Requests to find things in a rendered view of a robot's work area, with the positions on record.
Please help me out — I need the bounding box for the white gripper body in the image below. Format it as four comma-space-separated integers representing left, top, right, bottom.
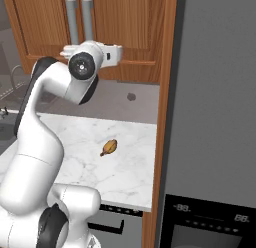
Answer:
59, 43, 81, 59

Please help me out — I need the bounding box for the wooden cabinet door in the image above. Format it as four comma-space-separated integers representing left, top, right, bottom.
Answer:
2, 0, 81, 60
79, 0, 167, 66

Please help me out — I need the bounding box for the grey curved tap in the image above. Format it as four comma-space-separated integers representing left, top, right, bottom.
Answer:
10, 64, 26, 92

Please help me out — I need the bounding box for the dark sink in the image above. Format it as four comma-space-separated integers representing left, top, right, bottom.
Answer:
0, 109, 22, 142

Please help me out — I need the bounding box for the wooden side panel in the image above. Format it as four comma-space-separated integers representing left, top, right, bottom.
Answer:
141, 0, 179, 248

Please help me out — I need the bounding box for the grey tall appliance panel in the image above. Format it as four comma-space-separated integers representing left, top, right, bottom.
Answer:
164, 0, 256, 209

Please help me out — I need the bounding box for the grey dishwasher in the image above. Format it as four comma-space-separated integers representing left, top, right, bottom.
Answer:
87, 203, 145, 248

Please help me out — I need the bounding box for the black oven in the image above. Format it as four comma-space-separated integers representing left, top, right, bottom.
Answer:
159, 193, 256, 248

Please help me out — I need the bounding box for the grey cabinet door handle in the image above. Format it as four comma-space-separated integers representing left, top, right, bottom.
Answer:
65, 0, 80, 46
81, 0, 95, 43

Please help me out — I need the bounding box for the wooden wall cabinet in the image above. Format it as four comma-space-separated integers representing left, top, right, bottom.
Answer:
1, 0, 168, 85

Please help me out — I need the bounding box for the black dishwasher handle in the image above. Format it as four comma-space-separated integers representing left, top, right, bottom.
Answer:
87, 219, 125, 235

